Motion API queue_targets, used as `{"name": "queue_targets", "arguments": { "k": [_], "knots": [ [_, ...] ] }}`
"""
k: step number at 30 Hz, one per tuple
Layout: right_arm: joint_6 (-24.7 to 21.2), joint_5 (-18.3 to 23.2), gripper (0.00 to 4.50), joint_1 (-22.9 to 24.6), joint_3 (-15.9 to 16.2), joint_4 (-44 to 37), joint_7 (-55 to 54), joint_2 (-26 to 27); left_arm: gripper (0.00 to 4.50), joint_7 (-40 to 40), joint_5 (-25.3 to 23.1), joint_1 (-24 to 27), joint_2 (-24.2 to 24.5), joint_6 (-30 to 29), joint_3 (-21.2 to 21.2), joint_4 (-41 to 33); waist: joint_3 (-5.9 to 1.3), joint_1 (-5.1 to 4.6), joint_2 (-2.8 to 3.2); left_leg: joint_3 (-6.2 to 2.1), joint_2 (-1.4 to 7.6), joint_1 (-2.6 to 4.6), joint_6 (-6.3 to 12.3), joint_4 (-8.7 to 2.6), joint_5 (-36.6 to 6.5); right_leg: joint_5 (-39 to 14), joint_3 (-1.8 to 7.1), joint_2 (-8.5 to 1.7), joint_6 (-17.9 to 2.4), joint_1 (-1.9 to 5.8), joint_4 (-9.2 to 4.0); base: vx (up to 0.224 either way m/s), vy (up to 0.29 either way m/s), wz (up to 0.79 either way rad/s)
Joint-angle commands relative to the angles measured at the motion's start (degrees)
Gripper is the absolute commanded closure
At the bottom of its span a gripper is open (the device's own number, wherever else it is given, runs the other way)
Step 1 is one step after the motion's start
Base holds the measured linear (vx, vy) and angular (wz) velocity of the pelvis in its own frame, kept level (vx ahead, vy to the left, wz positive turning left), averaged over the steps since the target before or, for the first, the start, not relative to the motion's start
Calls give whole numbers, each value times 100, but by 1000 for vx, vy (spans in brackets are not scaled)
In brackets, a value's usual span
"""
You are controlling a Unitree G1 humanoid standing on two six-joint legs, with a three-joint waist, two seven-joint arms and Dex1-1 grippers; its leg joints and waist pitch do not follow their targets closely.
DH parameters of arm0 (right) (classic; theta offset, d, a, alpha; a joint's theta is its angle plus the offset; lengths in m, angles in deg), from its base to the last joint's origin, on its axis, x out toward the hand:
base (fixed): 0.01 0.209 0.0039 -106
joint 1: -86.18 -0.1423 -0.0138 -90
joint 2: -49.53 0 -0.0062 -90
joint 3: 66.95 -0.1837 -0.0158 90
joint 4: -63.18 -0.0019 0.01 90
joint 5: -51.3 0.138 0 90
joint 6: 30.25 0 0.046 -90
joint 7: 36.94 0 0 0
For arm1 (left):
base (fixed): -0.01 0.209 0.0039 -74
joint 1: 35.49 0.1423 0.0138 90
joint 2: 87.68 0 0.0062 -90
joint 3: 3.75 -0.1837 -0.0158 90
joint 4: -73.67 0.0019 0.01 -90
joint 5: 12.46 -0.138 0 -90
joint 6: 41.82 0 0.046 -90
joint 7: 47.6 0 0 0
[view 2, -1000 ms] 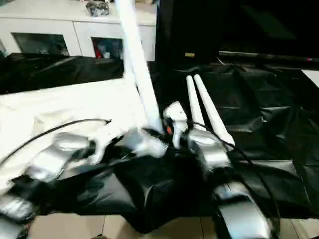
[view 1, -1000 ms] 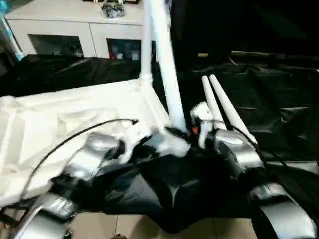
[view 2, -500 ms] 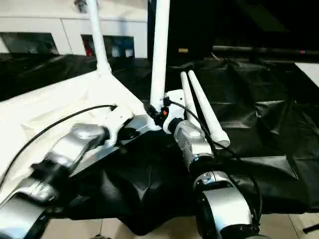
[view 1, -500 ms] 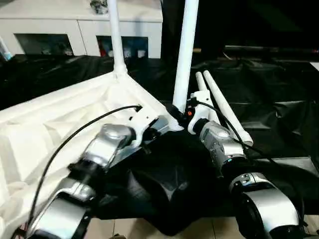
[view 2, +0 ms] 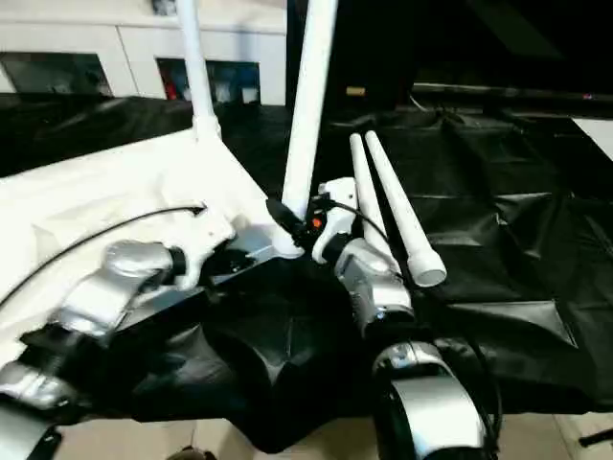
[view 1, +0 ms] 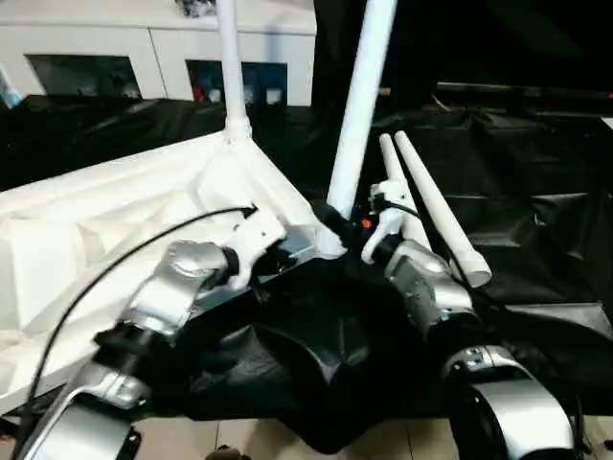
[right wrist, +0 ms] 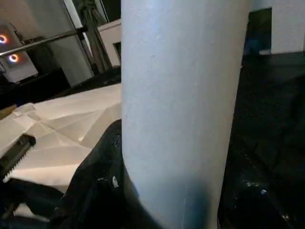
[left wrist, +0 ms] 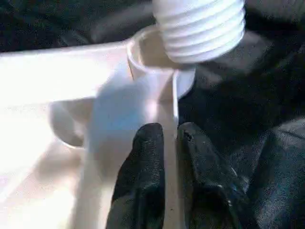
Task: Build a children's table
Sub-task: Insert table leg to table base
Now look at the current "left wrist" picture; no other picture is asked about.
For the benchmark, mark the white plastic table leg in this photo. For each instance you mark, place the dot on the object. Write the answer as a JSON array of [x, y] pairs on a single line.
[[202, 31]]

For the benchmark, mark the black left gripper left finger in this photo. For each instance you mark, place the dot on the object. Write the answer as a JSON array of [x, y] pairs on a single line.
[[143, 176]]

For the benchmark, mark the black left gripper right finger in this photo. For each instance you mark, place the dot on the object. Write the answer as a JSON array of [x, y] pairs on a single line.
[[209, 181]]

